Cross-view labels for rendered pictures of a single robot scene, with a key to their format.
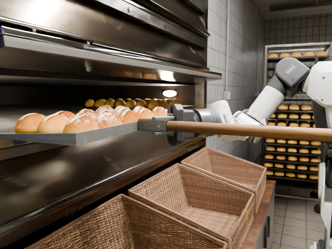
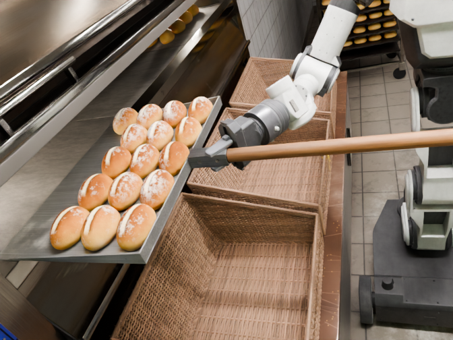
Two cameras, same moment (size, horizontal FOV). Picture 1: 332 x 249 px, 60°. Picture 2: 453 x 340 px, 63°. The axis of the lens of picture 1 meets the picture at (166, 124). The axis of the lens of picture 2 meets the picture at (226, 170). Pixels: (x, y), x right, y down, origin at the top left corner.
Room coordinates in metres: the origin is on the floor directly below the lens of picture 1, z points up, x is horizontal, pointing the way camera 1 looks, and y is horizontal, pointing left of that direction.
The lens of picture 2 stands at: (0.14, 0.00, 1.63)
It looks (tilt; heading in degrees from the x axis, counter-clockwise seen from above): 35 degrees down; 1
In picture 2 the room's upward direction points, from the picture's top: 19 degrees counter-clockwise
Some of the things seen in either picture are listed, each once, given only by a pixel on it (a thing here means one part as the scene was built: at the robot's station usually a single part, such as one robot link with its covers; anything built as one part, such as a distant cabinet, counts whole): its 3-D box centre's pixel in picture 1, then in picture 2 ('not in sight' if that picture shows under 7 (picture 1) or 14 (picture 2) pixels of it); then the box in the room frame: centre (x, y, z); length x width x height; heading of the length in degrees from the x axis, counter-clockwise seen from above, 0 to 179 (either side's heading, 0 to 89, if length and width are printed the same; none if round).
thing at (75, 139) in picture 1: (91, 122); (124, 165); (0.92, 0.24, 1.19); 0.55 x 0.36 x 0.03; 156
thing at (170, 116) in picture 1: (162, 116); (218, 145); (0.82, 0.01, 1.22); 0.06 x 0.03 x 0.02; 121
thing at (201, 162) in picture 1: (226, 175); (288, 94); (1.93, -0.42, 0.72); 0.56 x 0.49 x 0.28; 155
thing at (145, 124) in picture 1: (154, 125); (209, 156); (0.82, 0.03, 1.20); 0.09 x 0.04 x 0.03; 66
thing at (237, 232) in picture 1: (197, 206); (268, 162); (1.39, -0.16, 0.72); 0.56 x 0.49 x 0.28; 154
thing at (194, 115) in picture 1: (188, 123); (250, 133); (0.86, -0.07, 1.20); 0.12 x 0.10 x 0.13; 121
